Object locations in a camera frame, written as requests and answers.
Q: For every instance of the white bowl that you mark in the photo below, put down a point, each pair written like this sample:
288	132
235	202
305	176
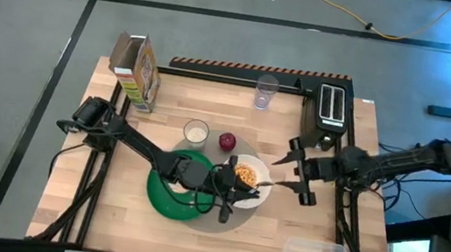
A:
263	171

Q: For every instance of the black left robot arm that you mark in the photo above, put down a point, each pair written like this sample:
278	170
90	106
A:
139	145

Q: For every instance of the red apple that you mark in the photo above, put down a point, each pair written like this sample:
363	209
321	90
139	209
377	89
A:
227	141

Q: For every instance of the clear drinking glass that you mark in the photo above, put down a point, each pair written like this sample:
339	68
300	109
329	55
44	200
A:
265	94

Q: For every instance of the black aluminium table frame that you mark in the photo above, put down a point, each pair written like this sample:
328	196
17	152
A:
223	79

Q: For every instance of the glass of milk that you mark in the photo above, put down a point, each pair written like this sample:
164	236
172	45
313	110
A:
195	134

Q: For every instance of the green plate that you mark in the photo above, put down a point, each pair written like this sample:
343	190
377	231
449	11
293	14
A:
158	196

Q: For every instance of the round grey placemat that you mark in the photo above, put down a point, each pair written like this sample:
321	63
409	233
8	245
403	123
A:
210	141

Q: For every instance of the panda puffs cereal box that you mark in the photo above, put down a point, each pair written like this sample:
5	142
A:
140	74

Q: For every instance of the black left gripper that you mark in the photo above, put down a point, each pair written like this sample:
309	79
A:
200	176

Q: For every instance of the black two-slot toaster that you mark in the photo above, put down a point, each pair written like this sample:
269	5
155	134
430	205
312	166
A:
329	123

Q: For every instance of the yellow cereal puffs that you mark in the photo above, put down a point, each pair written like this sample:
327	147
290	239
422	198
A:
246	172

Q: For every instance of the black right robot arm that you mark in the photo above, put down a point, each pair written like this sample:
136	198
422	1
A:
402	159

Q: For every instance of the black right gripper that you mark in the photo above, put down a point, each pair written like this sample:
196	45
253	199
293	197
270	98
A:
318	170

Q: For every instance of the brown bagel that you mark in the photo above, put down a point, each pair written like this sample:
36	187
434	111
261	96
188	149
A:
178	188

